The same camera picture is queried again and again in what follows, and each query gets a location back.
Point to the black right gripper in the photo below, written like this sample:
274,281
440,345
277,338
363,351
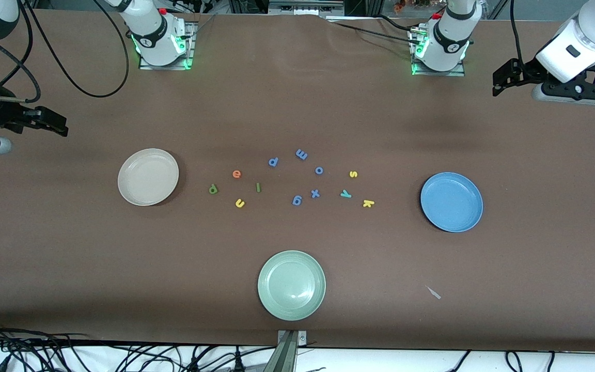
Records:
4,114

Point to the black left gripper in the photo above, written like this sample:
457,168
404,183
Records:
526,71

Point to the green letter d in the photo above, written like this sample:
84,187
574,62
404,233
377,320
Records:
213,189

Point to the teal letter y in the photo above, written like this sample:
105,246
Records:
346,194

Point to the yellow letter u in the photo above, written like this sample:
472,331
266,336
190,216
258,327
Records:
239,203

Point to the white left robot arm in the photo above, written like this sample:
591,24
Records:
447,44

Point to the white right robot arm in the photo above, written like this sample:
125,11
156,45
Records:
155,39

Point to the beige brown plate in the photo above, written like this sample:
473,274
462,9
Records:
147,175

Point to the small orange object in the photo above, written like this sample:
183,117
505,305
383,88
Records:
401,5

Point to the blue plate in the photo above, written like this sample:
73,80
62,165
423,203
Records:
452,204

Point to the brown table cover sheet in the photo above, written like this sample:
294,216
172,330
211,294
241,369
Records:
297,103

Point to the blue letter m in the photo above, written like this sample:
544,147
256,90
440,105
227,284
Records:
301,154

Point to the small grey tape scrap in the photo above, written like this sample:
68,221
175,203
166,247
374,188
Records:
433,292

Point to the blue letter g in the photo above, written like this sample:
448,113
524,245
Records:
297,200

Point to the pale green plate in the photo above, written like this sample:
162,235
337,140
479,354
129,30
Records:
291,284

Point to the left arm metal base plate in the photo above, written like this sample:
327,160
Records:
457,71

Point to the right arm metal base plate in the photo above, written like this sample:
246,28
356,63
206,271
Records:
189,46

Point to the aluminium frame bar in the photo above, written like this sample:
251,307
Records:
302,8

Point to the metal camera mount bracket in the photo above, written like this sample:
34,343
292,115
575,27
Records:
287,356

